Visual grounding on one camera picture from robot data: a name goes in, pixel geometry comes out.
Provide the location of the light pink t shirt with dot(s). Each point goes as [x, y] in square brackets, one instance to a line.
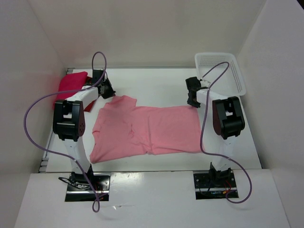
[123, 129]

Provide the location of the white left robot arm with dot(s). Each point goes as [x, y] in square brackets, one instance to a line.
[77, 94]

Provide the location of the magenta t shirt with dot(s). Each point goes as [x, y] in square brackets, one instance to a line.
[74, 81]

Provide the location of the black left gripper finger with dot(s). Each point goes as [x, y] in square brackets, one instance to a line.
[107, 95]
[109, 88]

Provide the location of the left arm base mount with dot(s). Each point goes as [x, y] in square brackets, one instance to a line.
[79, 190]

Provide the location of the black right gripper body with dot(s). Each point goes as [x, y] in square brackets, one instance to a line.
[194, 103]

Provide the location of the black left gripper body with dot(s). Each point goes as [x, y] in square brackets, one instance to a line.
[104, 84]

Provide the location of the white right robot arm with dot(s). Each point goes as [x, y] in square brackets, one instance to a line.
[227, 120]

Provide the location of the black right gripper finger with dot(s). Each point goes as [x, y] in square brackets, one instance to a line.
[196, 104]
[191, 100]

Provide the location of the dark red t shirt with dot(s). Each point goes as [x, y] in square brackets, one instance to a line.
[90, 97]

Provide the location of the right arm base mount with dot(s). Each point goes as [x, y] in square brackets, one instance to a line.
[206, 189]

